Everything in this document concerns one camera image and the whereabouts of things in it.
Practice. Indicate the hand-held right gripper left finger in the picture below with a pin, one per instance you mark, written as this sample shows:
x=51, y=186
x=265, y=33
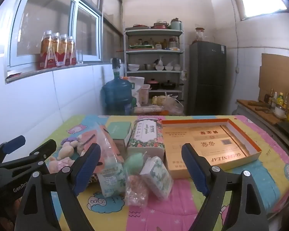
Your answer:
x=85, y=170

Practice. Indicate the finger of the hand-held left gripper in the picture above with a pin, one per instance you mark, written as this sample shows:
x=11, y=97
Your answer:
x=14, y=144
x=44, y=149

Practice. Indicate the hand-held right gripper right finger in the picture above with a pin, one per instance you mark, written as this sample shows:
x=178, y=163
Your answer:
x=195, y=170

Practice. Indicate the leopard print cloth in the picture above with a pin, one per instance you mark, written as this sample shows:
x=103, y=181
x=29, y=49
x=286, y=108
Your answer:
x=94, y=178

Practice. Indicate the purple scrunchie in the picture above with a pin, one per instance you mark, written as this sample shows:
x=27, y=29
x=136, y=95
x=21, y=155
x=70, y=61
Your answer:
x=68, y=140

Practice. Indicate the green print tissue pack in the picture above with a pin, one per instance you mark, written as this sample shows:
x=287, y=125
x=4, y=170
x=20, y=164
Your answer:
x=110, y=180

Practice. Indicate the coral pink packet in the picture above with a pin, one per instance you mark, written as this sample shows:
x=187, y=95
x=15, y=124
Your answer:
x=86, y=137

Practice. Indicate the orange rimmed gold cardboard box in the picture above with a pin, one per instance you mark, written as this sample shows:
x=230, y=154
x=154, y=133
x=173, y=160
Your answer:
x=207, y=137

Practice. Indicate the leaf pattern tissue pack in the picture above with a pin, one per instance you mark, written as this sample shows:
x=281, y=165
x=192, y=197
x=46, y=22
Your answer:
x=156, y=178

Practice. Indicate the pink item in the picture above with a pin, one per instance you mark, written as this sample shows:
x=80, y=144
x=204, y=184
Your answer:
x=136, y=190

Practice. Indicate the colourful cartoon printed blanket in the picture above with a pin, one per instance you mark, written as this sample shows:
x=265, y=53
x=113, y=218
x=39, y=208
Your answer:
x=178, y=202

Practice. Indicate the green paper box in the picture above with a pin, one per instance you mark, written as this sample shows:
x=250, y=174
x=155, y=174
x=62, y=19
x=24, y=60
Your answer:
x=119, y=130

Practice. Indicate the floral tissue box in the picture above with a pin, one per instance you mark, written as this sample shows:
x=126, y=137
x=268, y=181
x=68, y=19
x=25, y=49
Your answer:
x=147, y=134

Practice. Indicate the red flat packet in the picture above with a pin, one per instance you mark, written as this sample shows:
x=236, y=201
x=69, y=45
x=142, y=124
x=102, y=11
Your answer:
x=13, y=75

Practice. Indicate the clear plastic bag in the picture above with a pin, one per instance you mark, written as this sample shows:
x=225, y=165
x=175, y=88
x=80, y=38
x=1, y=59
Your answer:
x=173, y=104

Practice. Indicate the clear wrapped tray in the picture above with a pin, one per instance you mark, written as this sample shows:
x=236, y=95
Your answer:
x=147, y=109

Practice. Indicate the grey kitchen cabinet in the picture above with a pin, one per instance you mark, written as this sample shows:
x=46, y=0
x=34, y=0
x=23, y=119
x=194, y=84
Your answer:
x=260, y=125

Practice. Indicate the pale yellow lumpy food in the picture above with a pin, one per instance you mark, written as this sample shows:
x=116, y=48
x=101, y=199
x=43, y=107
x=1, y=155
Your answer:
x=157, y=99

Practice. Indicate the wooden cutting board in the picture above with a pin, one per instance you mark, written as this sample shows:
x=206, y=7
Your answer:
x=252, y=112

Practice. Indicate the blue water jug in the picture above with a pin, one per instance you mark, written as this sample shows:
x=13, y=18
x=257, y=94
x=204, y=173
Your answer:
x=115, y=91

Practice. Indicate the green packet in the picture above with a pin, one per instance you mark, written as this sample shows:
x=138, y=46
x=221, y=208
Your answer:
x=134, y=101

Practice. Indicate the black wok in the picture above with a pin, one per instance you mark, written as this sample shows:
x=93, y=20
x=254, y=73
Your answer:
x=169, y=85

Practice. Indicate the cleaver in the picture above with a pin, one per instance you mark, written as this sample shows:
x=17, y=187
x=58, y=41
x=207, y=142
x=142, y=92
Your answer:
x=262, y=110

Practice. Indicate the pink plastic bin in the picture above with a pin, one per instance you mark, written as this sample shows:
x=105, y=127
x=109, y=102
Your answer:
x=144, y=95

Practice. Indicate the dark refrigerator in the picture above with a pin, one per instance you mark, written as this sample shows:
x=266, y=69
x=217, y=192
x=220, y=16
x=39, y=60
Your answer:
x=207, y=77

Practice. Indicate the red cooking pot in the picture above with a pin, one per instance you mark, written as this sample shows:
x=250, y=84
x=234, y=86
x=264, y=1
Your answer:
x=153, y=84

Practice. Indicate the wrapped pack of drink bottles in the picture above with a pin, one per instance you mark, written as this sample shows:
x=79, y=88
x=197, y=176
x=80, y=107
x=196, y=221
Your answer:
x=55, y=53

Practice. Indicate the clear drinking glass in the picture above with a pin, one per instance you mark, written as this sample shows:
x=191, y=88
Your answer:
x=79, y=57

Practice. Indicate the white sack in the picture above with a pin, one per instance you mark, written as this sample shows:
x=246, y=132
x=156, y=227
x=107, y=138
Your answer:
x=136, y=83

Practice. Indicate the dark sauce bottle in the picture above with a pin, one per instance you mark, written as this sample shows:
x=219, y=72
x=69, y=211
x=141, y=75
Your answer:
x=271, y=96
x=266, y=98

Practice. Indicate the white mixing bowl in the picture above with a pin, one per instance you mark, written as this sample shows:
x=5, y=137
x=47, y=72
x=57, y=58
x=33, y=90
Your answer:
x=280, y=112

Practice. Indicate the clear bottle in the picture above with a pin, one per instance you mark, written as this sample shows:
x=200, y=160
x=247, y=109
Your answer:
x=275, y=99

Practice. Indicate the black water pump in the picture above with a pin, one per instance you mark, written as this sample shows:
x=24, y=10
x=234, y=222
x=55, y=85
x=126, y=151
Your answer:
x=116, y=66

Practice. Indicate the yellow oil bottle green cap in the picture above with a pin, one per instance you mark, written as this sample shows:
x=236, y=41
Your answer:
x=280, y=99

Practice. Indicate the steel pot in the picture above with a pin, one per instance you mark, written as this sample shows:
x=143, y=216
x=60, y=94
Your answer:
x=149, y=66

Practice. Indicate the stack of white bowls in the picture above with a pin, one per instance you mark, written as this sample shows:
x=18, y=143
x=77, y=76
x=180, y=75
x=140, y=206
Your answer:
x=133, y=67

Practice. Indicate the slim seasoning bottle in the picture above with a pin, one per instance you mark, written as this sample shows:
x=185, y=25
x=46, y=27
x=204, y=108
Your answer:
x=286, y=101

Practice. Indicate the sliding window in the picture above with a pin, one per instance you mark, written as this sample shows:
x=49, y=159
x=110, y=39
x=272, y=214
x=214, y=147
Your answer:
x=74, y=28

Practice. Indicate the plastic jar with red lid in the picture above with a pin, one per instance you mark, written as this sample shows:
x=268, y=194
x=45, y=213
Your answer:
x=173, y=42

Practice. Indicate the amber bottle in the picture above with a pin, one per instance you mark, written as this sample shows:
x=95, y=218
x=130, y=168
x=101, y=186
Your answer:
x=165, y=43

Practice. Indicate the glass jar with red lid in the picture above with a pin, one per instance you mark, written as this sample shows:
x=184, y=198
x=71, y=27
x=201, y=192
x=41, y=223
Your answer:
x=200, y=36

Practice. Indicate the green tray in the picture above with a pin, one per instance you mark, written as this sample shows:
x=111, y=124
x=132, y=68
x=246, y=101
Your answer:
x=141, y=46

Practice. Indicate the metal shelf rack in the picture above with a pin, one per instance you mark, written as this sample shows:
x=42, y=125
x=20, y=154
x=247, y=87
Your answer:
x=154, y=32

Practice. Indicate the teal canister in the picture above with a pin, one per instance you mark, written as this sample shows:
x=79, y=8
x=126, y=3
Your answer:
x=176, y=25

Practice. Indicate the red enamel basin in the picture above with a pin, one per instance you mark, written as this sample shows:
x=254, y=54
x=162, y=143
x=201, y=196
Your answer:
x=160, y=26

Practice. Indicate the red pan lid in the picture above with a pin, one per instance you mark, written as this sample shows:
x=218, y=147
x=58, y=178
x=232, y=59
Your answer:
x=140, y=26

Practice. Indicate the cardboard wall sheet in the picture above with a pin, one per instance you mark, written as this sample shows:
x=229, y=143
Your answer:
x=277, y=77

